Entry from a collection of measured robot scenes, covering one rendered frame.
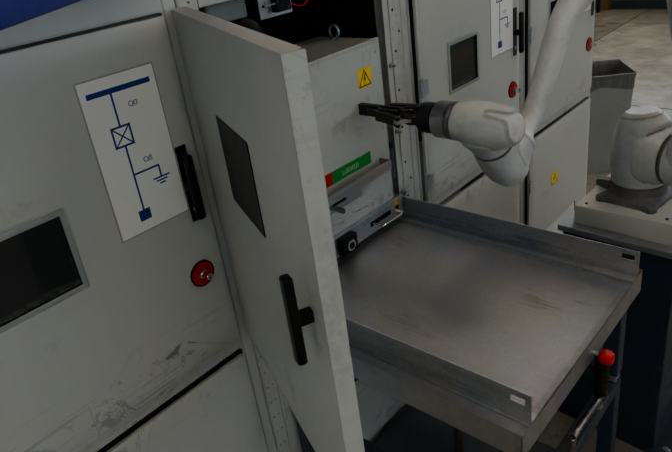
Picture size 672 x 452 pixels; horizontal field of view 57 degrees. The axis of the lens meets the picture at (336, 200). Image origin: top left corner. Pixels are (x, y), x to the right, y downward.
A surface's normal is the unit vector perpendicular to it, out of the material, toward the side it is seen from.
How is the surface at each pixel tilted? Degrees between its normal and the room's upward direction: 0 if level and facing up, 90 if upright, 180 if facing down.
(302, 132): 90
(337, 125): 90
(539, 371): 0
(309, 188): 90
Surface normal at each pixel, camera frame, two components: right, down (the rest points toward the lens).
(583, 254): -0.65, 0.40
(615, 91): -0.10, 0.48
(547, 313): -0.13, -0.90
